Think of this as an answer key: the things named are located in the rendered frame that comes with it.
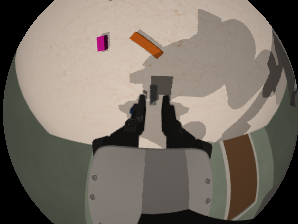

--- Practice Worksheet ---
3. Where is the orange rod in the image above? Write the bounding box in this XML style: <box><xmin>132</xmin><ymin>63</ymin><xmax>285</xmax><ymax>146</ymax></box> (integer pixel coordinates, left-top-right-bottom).
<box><xmin>130</xmin><ymin>32</ymin><xmax>163</xmax><ymax>59</ymax></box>

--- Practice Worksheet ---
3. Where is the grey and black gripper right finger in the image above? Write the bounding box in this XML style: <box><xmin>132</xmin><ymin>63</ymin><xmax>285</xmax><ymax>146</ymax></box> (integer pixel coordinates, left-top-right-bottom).
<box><xmin>161</xmin><ymin>95</ymin><xmax>212</xmax><ymax>158</ymax></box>

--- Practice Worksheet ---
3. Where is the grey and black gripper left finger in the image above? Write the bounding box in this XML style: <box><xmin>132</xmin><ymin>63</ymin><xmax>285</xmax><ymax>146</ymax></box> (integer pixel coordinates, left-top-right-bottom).
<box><xmin>92</xmin><ymin>94</ymin><xmax>146</xmax><ymax>156</ymax></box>

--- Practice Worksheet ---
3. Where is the magenta rod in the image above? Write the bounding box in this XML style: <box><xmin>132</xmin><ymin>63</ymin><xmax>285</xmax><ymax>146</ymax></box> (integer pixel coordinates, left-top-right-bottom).
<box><xmin>97</xmin><ymin>35</ymin><xmax>108</xmax><ymax>51</ymax></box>

